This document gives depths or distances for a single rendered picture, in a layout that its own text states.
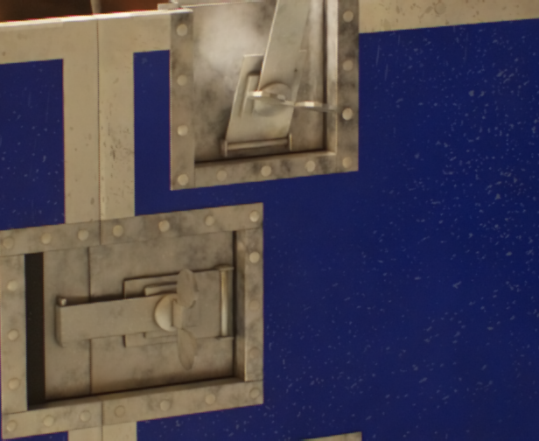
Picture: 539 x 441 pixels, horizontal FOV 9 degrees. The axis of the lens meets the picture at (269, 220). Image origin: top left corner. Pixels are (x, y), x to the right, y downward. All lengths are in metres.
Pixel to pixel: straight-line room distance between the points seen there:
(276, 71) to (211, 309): 0.16
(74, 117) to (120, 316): 0.13
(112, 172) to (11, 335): 0.11
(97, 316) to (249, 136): 0.14
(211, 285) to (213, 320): 0.02
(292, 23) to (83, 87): 0.13
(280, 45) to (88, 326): 0.20
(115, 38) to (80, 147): 0.07
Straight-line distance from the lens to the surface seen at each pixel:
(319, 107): 2.05
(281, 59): 2.05
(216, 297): 2.10
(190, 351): 2.06
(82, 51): 2.01
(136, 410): 2.08
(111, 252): 2.06
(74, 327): 2.06
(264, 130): 2.09
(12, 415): 2.04
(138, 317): 2.07
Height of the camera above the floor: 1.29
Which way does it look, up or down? 13 degrees down
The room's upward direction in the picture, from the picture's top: straight up
